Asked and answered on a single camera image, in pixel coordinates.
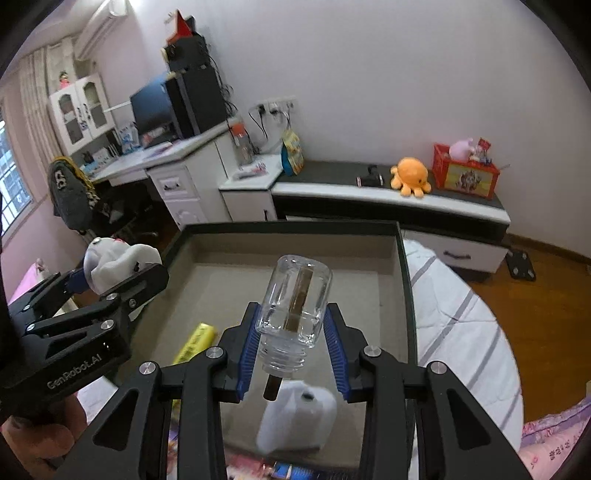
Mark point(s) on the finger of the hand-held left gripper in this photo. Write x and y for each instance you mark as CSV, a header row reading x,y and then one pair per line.
x,y
81,281
143,281

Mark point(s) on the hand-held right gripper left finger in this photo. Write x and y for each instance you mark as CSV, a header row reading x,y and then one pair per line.
x,y
244,360

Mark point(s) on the small white side cabinet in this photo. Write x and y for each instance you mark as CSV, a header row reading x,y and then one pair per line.
x,y
244,198

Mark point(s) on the orange-capped plastic bottle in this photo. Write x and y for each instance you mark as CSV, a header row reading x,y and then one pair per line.
x,y
242,145

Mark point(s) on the white glass-door cabinet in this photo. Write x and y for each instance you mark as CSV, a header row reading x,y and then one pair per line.
x,y
81,115

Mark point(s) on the white plastic jug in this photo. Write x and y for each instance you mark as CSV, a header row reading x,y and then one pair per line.
x,y
295,415

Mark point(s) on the white air conditioner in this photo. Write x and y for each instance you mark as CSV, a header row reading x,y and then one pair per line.
x,y
99,27

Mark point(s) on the dark-rimmed beige storage box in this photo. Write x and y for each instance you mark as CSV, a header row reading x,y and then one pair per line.
x,y
221,295

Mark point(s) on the pink floral blanket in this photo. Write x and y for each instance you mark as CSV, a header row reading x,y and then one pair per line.
x,y
554,443

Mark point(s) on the red printed box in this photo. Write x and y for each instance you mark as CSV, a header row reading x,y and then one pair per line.
x,y
466,177

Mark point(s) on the black bathroom scale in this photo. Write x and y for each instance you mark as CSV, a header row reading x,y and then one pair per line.
x,y
521,265

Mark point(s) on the red snack packets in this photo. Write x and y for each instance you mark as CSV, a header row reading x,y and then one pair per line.
x,y
482,150

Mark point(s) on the white wall socket strip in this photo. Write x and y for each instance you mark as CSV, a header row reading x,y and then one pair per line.
x,y
277,104

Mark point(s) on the white cartoon figurine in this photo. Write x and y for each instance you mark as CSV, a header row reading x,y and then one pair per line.
x,y
115,258

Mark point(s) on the blue and yellow snack bag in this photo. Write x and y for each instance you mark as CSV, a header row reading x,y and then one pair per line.
x,y
292,154

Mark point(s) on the navy box with gold rim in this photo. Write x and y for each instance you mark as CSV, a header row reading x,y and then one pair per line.
x,y
300,473

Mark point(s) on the orange octopus plush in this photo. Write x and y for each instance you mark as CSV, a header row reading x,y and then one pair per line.
x,y
410,175

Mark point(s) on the red paper item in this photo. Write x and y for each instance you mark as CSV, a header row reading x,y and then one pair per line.
x,y
181,25

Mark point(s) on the beige curtain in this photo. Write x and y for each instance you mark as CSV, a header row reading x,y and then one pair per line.
x,y
44,101

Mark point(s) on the dark patterned jacket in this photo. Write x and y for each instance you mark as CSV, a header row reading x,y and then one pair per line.
x,y
69,189

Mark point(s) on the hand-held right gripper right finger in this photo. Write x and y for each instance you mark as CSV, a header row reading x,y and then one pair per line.
x,y
336,355

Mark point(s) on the small doll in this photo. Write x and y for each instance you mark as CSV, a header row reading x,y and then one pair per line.
x,y
65,81

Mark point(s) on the white desk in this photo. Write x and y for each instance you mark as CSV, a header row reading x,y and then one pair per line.
x,y
180,184

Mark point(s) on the person's left hand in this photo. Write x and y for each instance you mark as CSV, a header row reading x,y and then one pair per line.
x,y
41,443

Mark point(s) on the pink plush toy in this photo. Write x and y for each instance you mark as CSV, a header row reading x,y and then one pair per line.
x,y
461,148

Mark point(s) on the small black dumbbell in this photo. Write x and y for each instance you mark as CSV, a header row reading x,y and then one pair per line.
x,y
370,177

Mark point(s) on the black office chair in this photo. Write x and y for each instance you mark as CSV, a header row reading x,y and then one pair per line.
x,y
115,212

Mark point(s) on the small packets and pens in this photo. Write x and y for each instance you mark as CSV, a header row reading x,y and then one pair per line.
x,y
251,170

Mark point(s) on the computer monitor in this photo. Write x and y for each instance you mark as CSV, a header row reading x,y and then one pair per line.
x,y
150,108

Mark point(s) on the black computer tower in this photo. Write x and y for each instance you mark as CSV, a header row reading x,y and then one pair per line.
x,y
198,104

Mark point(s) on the window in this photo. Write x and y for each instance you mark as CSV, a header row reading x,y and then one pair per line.
x,y
11,184

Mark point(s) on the low white and black cabinet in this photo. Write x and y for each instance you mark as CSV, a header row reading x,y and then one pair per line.
x,y
392,207

